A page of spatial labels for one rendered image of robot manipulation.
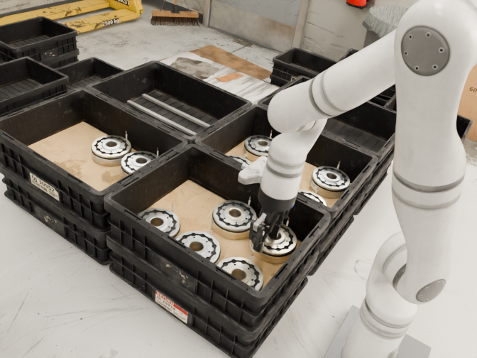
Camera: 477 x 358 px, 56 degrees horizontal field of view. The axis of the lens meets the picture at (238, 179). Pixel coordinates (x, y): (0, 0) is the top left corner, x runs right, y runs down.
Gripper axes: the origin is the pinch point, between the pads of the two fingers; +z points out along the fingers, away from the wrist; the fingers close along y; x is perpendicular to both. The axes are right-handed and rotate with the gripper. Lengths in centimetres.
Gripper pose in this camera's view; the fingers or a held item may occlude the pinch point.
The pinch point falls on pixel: (266, 238)
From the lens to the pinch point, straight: 97.0
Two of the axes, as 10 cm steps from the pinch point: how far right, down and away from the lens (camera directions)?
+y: 5.8, -4.3, 7.0
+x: -8.1, -4.4, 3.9
